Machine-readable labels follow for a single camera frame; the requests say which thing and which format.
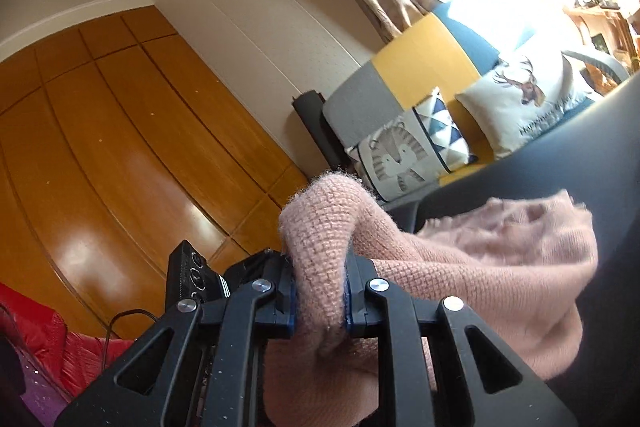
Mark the grey yellow blue sofa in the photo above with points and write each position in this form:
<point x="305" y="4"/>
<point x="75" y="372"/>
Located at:
<point x="410" y="67"/>

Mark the pink knit sweater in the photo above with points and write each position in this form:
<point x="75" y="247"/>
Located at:
<point x="450" y="267"/>

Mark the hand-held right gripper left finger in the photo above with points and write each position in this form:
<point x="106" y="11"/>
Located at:
<point x="287" y="307"/>

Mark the wooden desk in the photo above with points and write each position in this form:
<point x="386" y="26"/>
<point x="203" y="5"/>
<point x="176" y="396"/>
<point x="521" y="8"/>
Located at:
<point x="600" y="32"/>

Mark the person's red jacket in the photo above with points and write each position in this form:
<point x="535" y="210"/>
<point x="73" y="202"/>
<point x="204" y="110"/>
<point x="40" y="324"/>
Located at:
<point x="45" y="332"/>

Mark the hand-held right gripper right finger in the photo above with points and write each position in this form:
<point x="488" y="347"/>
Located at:
<point x="357" y="307"/>

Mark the person's purple sweater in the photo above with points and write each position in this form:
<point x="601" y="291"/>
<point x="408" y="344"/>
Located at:
<point x="45" y="392"/>

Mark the wooden wardrobe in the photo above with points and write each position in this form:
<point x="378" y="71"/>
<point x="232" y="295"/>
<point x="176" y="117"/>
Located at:
<point x="125" y="157"/>

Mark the deer print cushion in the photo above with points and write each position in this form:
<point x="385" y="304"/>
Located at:
<point x="510" y="107"/>

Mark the tiger print cushion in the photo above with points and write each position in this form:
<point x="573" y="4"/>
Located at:
<point x="400" y="152"/>

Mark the black rolled mat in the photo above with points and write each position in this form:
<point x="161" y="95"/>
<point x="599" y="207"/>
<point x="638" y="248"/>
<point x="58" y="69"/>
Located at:
<point x="312" y="122"/>

